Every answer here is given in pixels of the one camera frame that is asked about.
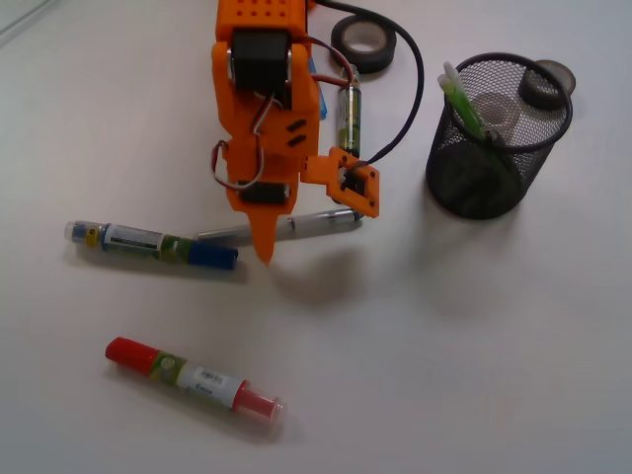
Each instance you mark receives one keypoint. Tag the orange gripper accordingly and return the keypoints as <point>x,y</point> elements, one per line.
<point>268,146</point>

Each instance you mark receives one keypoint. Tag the silver grey pen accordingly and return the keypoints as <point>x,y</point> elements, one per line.
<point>291,227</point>

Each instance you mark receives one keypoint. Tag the green mechanical pencil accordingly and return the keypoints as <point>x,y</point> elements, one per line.
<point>486,123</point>

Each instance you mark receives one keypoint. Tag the white dotted pen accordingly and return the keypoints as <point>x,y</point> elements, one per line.
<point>452,86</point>

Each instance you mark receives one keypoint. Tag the light blue pen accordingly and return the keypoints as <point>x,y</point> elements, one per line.
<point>323,106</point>

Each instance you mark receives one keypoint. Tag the dark blue mechanical pencil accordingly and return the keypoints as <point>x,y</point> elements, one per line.
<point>501,167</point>

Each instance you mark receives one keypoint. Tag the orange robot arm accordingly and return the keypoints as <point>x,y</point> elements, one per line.
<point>269,104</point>

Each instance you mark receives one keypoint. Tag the black mesh pen holder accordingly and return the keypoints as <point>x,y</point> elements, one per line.
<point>494,77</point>

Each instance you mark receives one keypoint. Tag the blue cap whiteboard marker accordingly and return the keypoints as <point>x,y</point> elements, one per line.
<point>150,245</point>

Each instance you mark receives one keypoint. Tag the black cap whiteboard marker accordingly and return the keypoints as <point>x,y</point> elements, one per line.
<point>348,116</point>

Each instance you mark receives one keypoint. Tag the red cap whiteboard marker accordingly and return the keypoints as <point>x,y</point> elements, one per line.
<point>237,395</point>

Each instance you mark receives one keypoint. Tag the black tape roll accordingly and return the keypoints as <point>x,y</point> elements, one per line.
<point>364,43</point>

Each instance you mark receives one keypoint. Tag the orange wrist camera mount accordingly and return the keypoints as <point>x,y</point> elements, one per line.
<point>345,179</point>

